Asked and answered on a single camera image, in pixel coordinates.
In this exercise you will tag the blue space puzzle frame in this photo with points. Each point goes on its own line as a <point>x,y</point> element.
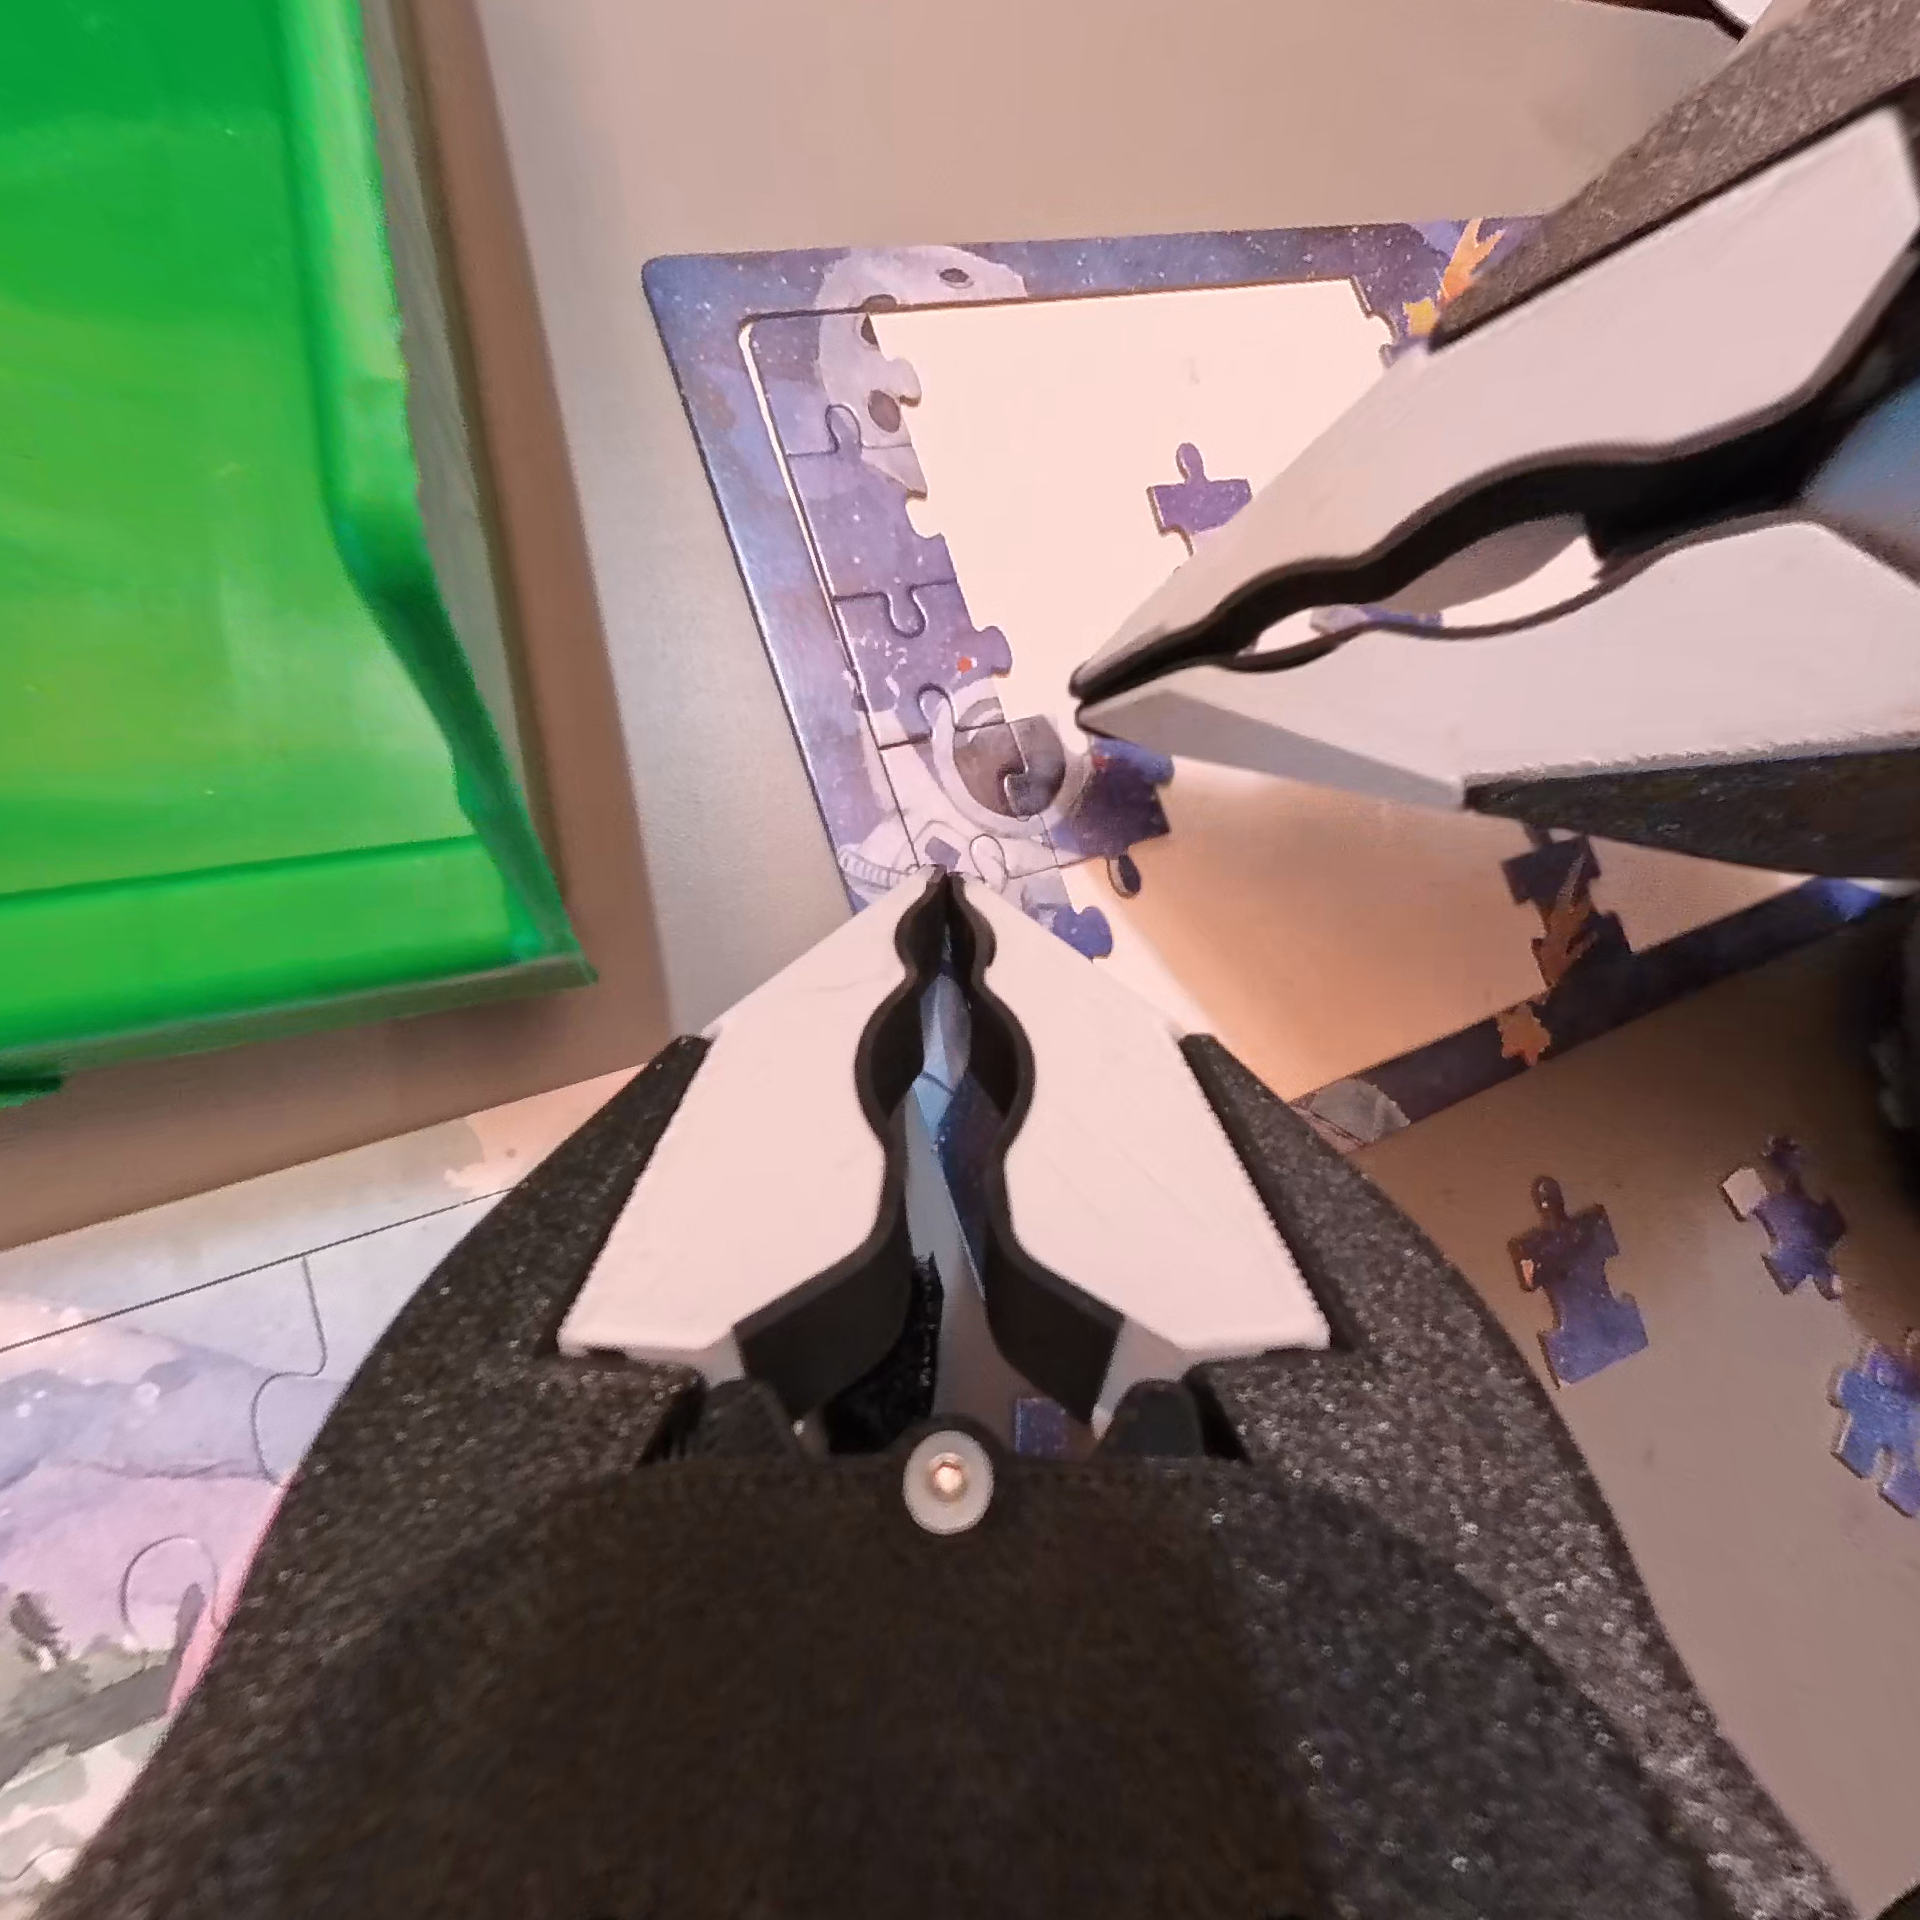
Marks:
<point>728,450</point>

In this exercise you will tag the green plastic bin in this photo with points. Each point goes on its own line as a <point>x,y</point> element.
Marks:
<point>180,526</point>

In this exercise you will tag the plain purple puzzle piece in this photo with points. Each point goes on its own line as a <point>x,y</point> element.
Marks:
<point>1200,501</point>

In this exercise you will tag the blue puzzle piece white corner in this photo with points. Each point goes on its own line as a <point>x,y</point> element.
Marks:
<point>1793,1221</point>

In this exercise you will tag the joined comet star puzzle pieces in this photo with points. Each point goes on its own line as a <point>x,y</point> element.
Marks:
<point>1427,315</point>

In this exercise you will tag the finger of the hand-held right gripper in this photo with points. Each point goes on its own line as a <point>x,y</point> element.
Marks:
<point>1621,676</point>
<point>1621,346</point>

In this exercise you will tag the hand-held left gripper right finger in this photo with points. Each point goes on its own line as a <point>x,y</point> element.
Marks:
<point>1156,1185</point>

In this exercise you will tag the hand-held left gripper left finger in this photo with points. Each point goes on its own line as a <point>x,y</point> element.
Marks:
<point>722,1185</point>

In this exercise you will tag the pink dinosaur puzzle board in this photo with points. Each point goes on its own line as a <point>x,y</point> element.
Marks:
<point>150,1426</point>

